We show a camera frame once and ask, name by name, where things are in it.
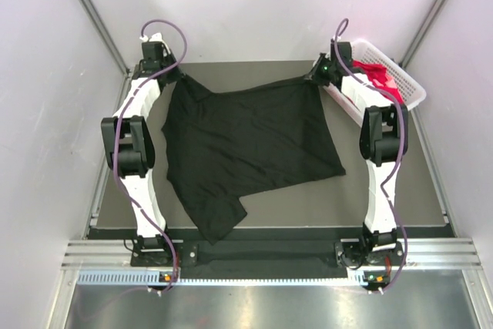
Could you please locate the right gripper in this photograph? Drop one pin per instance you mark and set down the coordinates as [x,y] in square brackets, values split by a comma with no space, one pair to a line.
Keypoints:
[313,75]

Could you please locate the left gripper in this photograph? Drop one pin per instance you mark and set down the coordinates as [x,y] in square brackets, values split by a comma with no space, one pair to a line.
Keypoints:
[176,75]

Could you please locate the black t shirt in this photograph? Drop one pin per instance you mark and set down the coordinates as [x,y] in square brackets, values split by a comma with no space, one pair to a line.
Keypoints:
[223,146]

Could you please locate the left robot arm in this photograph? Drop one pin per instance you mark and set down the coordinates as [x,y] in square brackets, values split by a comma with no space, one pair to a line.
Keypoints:
[131,155]

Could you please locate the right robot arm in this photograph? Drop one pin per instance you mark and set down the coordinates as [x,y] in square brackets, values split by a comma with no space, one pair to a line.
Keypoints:
[382,143]

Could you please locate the white plastic basket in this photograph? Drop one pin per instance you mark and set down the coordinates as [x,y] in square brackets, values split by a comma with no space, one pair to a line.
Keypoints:
[363,51]

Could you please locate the red t shirt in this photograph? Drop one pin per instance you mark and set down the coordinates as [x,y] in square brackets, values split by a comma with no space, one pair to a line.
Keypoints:
[371,74]

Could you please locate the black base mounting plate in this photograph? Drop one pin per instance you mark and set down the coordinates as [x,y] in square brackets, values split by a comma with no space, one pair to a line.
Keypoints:
[271,258]

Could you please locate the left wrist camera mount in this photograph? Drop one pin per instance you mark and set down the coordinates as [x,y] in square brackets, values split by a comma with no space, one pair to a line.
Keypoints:
[156,37]

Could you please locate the left aluminium frame post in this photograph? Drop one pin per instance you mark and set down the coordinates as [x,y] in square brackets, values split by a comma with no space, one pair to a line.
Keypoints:
[102,31]

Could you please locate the aluminium frame post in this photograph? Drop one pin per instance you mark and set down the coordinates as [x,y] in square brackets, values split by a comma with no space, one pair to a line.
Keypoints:
[424,28]
[102,31]

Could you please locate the right aluminium frame post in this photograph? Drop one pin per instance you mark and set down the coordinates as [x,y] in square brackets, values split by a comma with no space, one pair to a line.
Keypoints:
[424,28]

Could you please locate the slotted cable duct rail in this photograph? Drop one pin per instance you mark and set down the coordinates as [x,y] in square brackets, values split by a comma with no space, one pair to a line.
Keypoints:
[161,278]

